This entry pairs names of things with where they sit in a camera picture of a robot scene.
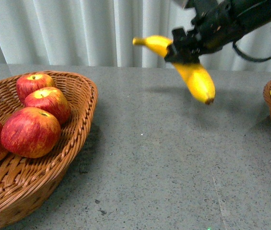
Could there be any red apple yellow top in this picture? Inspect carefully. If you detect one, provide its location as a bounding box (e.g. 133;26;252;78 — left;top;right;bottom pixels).
24;87;71;125

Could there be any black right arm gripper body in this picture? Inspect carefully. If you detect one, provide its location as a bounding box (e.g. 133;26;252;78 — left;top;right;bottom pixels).
185;0;246;52

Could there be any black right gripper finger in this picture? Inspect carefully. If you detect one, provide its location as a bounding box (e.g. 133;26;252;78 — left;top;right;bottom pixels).
164;43;200;64
172;27;192;45

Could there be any pale green curtain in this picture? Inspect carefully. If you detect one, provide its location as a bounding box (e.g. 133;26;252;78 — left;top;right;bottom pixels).
0;0;271;72

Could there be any black cable loop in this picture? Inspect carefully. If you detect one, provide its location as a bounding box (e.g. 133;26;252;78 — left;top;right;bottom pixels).
232;20;271;63

